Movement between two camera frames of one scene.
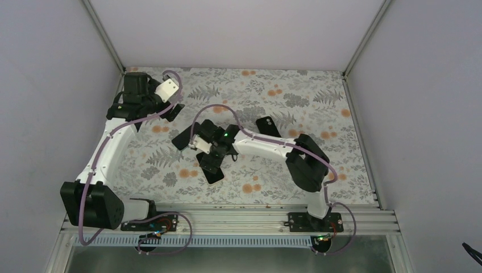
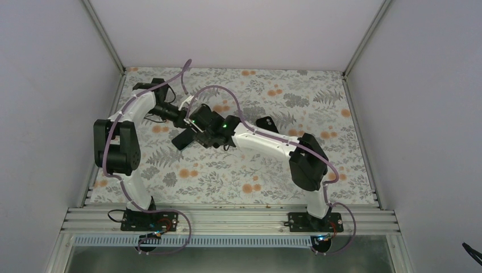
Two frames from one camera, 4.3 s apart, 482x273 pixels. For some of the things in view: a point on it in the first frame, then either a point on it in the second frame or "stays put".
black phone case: x=266 y=125 stays put
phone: x=183 y=140 stays put
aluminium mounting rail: x=249 y=220 stays put
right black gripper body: x=216 y=161 -> x=203 y=139
